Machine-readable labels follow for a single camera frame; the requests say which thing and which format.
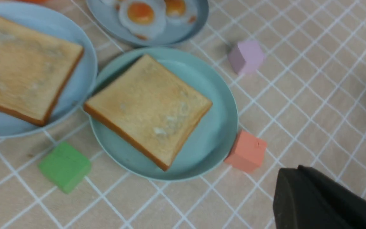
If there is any light blue plate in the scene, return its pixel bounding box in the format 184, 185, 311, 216
0, 2, 98, 138

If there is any teal green plate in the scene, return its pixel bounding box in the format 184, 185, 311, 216
90, 47, 238, 182

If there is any fried egg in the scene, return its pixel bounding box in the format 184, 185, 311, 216
118, 0, 167, 40
164, 0, 198, 25

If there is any green cube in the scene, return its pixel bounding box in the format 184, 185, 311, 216
38, 142, 92, 194

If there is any salmon orange cube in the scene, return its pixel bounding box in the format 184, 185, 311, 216
224, 130, 267, 174

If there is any grey-blue plate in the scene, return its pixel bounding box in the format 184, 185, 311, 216
86, 0, 209, 47

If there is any pink cube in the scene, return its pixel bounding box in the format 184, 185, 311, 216
227, 40, 265, 75

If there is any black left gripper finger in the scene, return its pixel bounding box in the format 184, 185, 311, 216
273, 165, 366, 229

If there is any toast slice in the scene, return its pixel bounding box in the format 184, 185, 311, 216
0, 16, 84, 126
83, 54, 213, 171

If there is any checkered beige tablecloth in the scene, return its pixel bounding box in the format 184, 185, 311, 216
0, 0, 366, 229

